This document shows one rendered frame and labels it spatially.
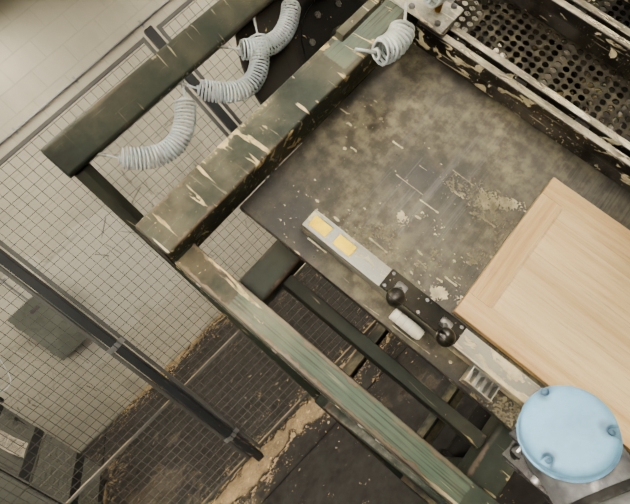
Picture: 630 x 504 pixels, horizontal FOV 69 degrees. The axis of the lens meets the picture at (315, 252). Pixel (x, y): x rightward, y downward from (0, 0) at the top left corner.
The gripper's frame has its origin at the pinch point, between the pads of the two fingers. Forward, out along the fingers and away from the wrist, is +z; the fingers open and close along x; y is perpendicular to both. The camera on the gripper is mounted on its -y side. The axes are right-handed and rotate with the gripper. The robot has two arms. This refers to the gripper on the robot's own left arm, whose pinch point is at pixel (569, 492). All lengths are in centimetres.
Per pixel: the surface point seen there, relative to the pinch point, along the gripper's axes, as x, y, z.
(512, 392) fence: -10.6, 18.5, 25.3
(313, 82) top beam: -31, 87, -15
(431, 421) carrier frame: 1, 65, 168
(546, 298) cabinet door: -33, 27, 27
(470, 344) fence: -11.8, 29.5, 19.5
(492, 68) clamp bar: -68, 68, 4
